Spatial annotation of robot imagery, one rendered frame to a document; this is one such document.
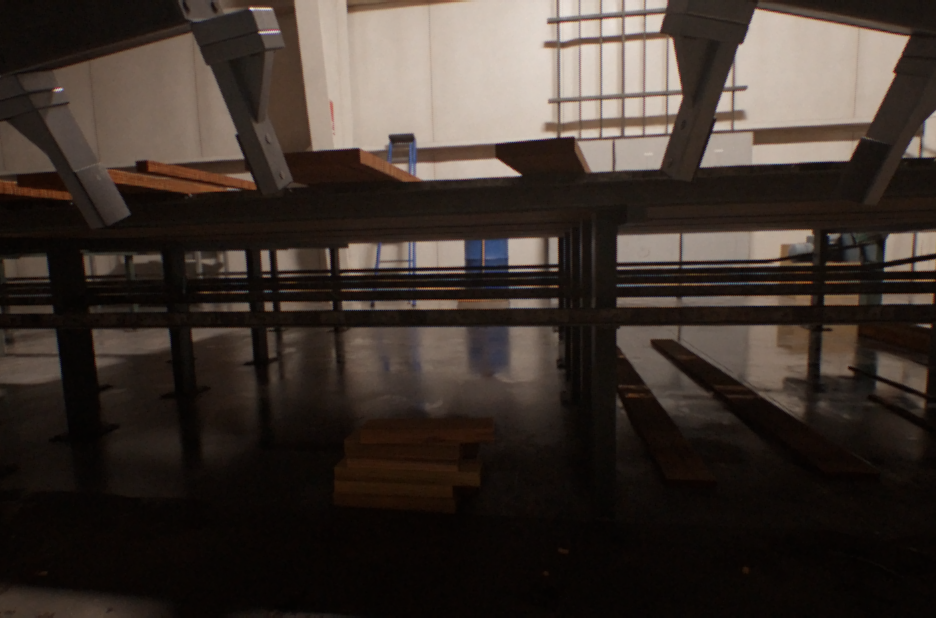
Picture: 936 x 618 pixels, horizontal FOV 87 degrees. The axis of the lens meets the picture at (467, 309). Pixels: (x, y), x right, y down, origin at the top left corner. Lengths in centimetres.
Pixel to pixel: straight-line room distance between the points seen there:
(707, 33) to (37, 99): 41
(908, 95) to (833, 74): 792
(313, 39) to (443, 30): 183
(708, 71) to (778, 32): 790
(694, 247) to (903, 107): 646
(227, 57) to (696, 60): 27
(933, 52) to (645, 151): 643
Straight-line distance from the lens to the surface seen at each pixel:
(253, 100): 36
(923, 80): 43
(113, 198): 45
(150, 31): 36
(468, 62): 773
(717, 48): 35
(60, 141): 44
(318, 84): 717
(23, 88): 43
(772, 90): 804
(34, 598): 147
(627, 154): 678
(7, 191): 159
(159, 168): 113
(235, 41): 35
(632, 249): 670
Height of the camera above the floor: 69
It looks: 7 degrees down
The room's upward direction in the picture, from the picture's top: 2 degrees counter-clockwise
